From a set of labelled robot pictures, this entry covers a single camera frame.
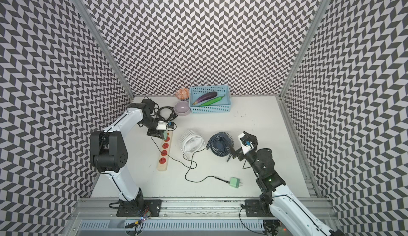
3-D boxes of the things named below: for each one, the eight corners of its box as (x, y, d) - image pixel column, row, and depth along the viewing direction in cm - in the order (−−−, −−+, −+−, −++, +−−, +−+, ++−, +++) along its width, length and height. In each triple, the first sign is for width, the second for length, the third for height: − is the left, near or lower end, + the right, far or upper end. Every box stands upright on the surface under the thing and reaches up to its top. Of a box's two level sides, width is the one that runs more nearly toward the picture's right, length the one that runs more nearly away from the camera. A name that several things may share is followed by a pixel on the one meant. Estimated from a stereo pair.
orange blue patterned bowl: (175, 97, 124) (173, 91, 120) (183, 91, 129) (182, 86, 124) (184, 104, 119) (183, 99, 115) (193, 98, 123) (192, 93, 119)
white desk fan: (187, 160, 89) (184, 150, 79) (176, 143, 96) (171, 131, 86) (206, 148, 94) (205, 137, 83) (194, 132, 101) (192, 120, 90)
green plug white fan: (229, 187, 81) (230, 186, 79) (229, 178, 84) (229, 177, 82) (242, 187, 81) (242, 186, 79) (241, 178, 84) (241, 177, 82)
